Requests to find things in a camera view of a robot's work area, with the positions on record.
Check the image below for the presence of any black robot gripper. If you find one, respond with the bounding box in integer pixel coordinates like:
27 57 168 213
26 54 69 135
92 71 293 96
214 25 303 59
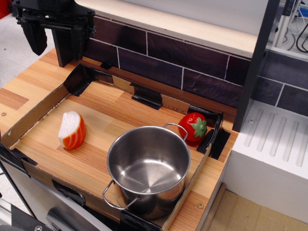
12 0 96 61

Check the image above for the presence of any stainless steel pot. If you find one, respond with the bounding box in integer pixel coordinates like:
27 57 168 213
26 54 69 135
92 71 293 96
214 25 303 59
107 126 191 219

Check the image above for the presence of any cardboard fence with black tape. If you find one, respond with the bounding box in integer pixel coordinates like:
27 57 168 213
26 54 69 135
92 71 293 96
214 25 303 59
0 63 231 231

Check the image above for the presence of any orange white salmon sushi toy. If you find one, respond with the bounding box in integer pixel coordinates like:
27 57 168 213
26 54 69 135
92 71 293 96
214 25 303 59
58 111 86 150

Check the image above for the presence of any light wooden shelf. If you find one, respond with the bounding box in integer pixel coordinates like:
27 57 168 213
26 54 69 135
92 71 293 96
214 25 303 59
77 0 268 58

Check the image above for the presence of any red toy strawberry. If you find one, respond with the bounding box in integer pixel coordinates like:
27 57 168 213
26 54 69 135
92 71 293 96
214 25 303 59
178 112 208 145

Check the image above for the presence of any white toy sink drainboard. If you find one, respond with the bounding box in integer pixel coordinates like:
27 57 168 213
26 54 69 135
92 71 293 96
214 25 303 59
223 101 308 222

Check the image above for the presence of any dark grey vertical post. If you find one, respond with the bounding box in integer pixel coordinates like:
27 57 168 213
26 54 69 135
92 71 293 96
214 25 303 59
232 0 280 132

